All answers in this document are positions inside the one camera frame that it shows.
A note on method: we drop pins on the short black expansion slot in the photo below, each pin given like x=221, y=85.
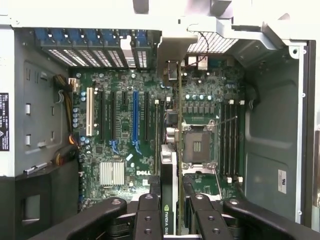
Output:
x=124, y=98

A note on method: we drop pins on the CPU socket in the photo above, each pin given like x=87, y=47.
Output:
x=198, y=145

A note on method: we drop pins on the green Dell motherboard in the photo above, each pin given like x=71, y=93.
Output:
x=120, y=140

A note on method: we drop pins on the open black PC case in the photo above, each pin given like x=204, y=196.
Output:
x=275, y=125

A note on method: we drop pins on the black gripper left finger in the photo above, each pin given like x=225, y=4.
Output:
x=150, y=220

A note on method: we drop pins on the black plastic air shroud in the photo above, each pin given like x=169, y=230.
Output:
x=50, y=200

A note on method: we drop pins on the grey power supply unit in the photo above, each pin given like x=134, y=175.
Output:
x=6, y=100

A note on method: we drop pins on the blue expansion slot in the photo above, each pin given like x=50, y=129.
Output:
x=135, y=117

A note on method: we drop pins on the black RAM slot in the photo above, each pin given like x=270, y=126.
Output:
x=228, y=140
x=238, y=140
x=162, y=120
x=156, y=137

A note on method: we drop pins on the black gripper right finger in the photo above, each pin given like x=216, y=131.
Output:
x=207, y=220

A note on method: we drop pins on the thin socket locking lever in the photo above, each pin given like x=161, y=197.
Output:
x=227, y=120

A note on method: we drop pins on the white expansion slot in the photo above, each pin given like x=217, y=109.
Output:
x=90, y=112

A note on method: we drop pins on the long black expansion slot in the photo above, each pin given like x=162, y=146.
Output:
x=102, y=115
x=146, y=115
x=113, y=115

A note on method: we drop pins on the blue card retainer latches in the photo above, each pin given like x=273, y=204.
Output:
x=90, y=36

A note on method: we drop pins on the silver chipset heatsink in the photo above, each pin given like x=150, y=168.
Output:
x=112, y=173

